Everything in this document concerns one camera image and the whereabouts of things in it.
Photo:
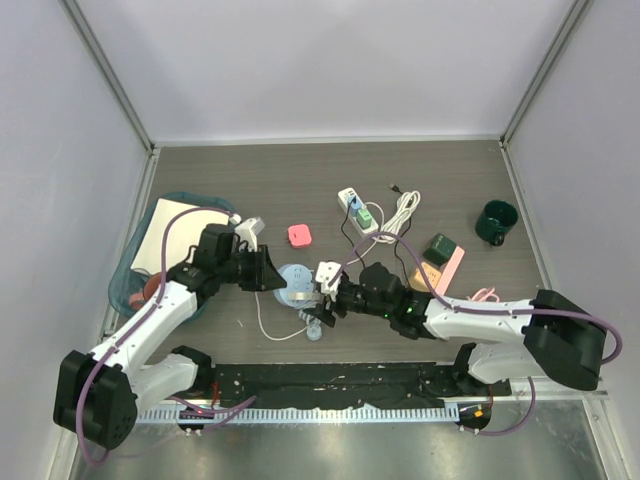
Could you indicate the teal plastic bin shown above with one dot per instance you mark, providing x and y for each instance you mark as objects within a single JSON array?
[{"x": 141, "y": 259}]

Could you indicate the dark green mug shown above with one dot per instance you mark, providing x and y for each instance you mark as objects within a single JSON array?
[{"x": 495, "y": 221}]

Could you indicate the pink power strip with cable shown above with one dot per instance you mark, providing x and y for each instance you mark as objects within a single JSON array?
[{"x": 450, "y": 268}]

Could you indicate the blue plug adapter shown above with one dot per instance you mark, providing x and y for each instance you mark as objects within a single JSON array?
[{"x": 354, "y": 205}]

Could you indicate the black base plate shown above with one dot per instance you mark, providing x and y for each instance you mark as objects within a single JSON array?
[{"x": 338, "y": 386}]

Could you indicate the round blue power socket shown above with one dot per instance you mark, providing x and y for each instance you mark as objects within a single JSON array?
[{"x": 299, "y": 278}]

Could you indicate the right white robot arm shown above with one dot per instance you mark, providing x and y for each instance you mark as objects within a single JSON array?
[{"x": 544, "y": 336}]

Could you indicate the pink square plug adapter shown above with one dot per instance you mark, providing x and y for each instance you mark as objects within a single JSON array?
[{"x": 299, "y": 236}]

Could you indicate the dark green cube socket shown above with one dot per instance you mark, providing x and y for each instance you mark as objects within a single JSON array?
[{"x": 439, "y": 250}]

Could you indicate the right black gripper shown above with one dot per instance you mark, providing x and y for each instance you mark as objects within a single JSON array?
[{"x": 323, "y": 313}]

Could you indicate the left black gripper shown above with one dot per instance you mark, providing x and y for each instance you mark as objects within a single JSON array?
[{"x": 265, "y": 276}]

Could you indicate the white power strip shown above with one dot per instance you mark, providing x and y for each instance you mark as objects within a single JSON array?
[{"x": 343, "y": 198}]

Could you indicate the green plug adapter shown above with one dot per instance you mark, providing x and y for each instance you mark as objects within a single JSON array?
[{"x": 364, "y": 218}]

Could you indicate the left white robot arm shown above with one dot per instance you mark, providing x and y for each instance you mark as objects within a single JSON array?
[{"x": 100, "y": 393}]

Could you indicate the white square plug adapter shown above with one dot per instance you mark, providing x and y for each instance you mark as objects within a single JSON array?
[{"x": 305, "y": 296}]

